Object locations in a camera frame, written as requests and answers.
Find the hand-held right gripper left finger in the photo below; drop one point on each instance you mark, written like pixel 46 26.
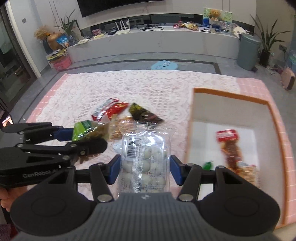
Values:
pixel 115 169

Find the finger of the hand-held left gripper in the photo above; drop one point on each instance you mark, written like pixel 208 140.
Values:
pixel 92 148
pixel 63 134

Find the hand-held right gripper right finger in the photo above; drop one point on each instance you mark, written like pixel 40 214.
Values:
pixel 175 170

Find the green pickle packet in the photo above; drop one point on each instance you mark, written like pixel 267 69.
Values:
pixel 84 129

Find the clear quail egg packet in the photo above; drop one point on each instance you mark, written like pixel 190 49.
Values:
pixel 143 162

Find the peanut packet with red label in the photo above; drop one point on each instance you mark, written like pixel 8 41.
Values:
pixel 118 129

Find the green sausage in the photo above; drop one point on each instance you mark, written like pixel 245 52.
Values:
pixel 208 165

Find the brown meat packet red label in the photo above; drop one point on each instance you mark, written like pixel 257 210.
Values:
pixel 232 150

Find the dark green brown snack packet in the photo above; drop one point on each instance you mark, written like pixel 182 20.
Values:
pixel 142 112

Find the orange cardboard box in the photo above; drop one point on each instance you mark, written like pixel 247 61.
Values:
pixel 231 109

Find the person's left hand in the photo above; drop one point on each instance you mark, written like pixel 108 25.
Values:
pixel 10 199

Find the pink storage box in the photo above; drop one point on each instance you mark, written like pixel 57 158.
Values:
pixel 62 63

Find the yellow black packets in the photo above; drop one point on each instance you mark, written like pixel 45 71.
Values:
pixel 56 54

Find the dark glass door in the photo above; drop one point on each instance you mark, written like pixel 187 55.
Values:
pixel 13 69

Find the white lace cloth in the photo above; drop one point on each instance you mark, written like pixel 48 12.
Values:
pixel 150 88

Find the blue snack bag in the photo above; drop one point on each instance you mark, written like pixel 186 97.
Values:
pixel 63 41

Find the gold vase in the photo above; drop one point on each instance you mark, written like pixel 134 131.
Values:
pixel 54 41

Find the yellow papers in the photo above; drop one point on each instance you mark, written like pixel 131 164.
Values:
pixel 83 41

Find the dried flowers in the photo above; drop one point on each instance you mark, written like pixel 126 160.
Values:
pixel 41 32

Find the blue plastic stool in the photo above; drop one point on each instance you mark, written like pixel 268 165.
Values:
pixel 164 64

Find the thin leaf potted plant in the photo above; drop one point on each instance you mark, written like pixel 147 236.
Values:
pixel 68 26

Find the white router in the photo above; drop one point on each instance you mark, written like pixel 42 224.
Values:
pixel 122 31

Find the grey marble tv console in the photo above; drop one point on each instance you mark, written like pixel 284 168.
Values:
pixel 150 44

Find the grey trash bin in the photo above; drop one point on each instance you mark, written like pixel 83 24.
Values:
pixel 247 53

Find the long leaf plant black pot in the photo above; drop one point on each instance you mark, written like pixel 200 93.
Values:
pixel 264 58

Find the white scale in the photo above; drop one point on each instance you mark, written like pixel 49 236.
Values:
pixel 204 29

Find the pile of assorted snack packets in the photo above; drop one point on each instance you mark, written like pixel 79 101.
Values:
pixel 188 25

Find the pink heater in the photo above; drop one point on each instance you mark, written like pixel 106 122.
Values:
pixel 289 78

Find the blue white box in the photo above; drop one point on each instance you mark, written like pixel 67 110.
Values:
pixel 205 23

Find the white cap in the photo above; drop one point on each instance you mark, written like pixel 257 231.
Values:
pixel 238 31

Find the blue water jug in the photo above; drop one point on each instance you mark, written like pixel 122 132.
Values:
pixel 291 60

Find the brown teddy bear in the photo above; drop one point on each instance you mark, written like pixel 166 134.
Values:
pixel 214 14

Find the green printed picture board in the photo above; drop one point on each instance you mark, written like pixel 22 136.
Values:
pixel 226 16

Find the small dark photo frame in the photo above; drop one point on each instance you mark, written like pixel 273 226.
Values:
pixel 96 31

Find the black wall television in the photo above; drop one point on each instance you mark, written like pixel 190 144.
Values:
pixel 120 5

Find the wall socket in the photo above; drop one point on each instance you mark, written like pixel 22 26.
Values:
pixel 282 48

